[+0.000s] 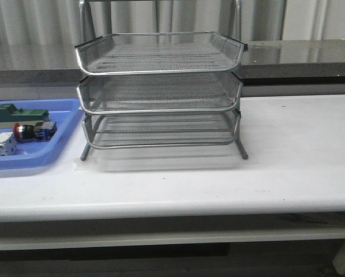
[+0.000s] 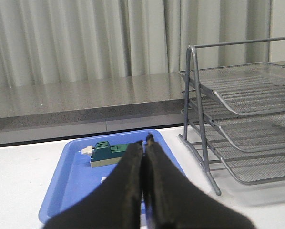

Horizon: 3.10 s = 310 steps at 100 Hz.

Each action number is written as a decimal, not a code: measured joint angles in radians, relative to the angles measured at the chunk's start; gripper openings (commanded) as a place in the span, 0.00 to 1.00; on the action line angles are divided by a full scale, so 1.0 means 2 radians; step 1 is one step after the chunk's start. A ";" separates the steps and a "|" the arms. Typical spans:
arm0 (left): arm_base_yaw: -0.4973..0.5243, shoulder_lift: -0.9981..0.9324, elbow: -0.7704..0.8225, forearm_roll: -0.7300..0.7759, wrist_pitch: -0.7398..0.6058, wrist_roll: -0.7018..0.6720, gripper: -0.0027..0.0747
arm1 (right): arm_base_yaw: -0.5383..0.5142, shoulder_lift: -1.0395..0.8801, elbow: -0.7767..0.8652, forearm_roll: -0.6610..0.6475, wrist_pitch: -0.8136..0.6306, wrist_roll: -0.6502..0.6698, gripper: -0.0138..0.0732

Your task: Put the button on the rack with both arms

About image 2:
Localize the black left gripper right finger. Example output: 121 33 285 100
142 134 255 229

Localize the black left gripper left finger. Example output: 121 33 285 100
44 141 143 229

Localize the mesh tray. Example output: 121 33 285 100
184 97 285 154
178 62 285 117
181 108 285 186

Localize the blue plastic tray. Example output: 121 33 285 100
39 129 182 223

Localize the green terminal block module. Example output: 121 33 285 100
79 141 129 168

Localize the grey stone counter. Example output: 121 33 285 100
0 73 184 146

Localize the white pleated curtain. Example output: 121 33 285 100
0 0 285 88

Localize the grey metal rack frame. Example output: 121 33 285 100
180 44 285 195

